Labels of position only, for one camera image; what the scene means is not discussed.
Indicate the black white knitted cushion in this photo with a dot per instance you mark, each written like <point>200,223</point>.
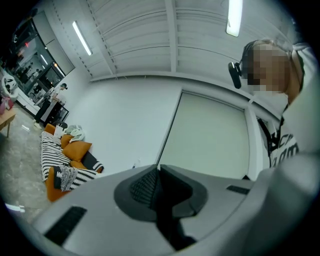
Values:
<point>65,177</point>

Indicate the black fringed cushion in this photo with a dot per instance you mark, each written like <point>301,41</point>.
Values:
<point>91,160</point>

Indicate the large grey roller blind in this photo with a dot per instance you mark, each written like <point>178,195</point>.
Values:
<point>207,135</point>

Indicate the person's head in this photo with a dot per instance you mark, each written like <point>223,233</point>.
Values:
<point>270,70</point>

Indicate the black head-worn camera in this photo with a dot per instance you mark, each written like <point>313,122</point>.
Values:
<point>235,72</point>

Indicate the black cabinet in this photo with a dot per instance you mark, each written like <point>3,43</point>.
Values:
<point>61,113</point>

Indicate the person in white shirt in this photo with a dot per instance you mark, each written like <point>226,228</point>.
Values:
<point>300,125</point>

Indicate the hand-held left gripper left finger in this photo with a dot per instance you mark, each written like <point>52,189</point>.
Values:
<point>140,192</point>

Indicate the long ceiling light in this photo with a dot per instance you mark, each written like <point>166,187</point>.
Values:
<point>82,38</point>
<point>234,17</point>

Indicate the dark glass partition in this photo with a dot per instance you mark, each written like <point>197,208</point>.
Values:
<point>30,57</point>

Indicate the light wooden table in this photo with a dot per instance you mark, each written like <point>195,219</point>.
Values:
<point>7,120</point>

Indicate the white plush toy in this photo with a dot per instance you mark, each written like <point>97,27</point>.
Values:
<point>8,85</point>

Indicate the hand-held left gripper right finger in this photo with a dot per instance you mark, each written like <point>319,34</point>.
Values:
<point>182,195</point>

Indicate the pink bag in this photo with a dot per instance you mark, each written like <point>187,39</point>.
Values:
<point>5,106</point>

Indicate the white paper bag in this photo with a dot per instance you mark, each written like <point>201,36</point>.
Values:
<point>58,132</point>

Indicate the white low bench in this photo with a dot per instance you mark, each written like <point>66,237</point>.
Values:
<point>27,103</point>

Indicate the orange cushion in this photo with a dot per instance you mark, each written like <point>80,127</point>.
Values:
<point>77,150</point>

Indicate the pale green crumpled cloth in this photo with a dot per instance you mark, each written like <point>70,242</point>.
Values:
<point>75,133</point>

